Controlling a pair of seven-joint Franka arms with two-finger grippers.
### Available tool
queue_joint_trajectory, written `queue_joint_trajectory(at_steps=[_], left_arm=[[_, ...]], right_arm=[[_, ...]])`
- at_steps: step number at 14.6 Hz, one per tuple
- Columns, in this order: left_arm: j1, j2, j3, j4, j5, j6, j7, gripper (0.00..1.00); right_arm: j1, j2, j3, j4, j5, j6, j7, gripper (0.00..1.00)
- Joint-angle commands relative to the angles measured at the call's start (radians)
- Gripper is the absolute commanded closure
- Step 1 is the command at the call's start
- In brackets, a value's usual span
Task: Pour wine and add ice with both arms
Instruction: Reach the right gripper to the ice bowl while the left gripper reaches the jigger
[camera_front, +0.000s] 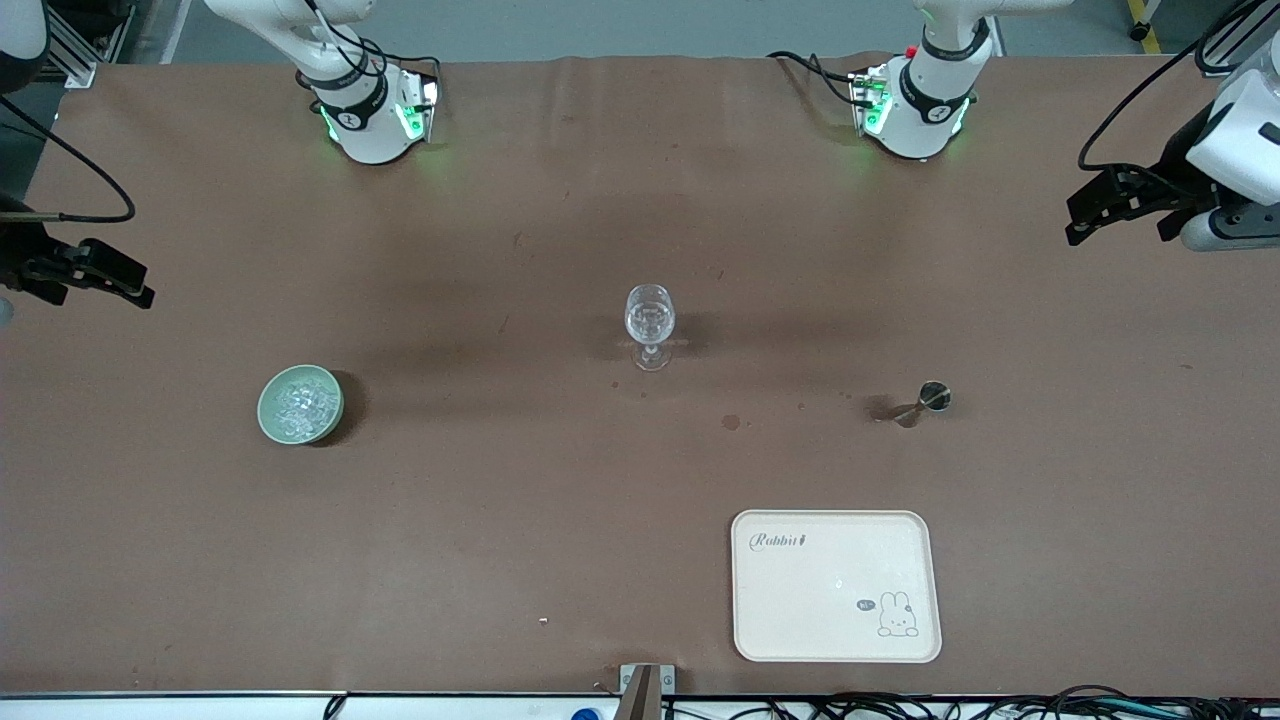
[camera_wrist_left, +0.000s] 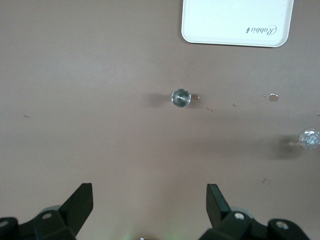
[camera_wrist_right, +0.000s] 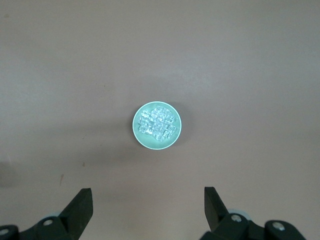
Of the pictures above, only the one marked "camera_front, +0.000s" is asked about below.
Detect black right base cable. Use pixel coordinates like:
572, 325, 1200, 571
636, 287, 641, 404
300, 0, 443, 91

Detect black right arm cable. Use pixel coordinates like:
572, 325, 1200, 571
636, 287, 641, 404
0, 95, 137, 224

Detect clear ice cubes heap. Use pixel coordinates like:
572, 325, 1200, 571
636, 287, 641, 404
272, 375, 337, 439

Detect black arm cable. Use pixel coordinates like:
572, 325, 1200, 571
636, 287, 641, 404
0, 95, 137, 224
1078, 0, 1280, 173

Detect brown table cover mat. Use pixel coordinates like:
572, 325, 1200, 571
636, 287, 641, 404
0, 52, 1280, 698

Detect grey metal camera bracket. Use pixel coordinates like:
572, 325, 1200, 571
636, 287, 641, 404
619, 663, 677, 720

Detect black left base cable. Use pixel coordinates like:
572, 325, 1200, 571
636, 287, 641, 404
767, 50, 873, 107

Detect tangled black cable bundle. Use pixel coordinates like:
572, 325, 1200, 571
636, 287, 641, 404
665, 685, 1280, 720

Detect aluminium extrusion frame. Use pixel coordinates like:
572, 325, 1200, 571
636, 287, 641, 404
45, 0, 138, 88

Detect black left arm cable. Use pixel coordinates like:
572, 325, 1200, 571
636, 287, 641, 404
1078, 0, 1280, 173

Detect pale green ceramic bowl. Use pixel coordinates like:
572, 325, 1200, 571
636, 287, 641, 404
257, 364, 345, 446

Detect black base cable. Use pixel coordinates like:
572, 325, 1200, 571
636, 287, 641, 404
300, 0, 443, 91
767, 50, 873, 107

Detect cream rabbit print tray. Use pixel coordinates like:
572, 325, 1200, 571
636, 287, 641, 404
731, 509, 943, 664

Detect clear wine glass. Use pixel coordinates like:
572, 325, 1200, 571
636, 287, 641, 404
624, 284, 677, 372

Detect steel double jigger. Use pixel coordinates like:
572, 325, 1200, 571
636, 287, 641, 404
878, 380, 953, 429

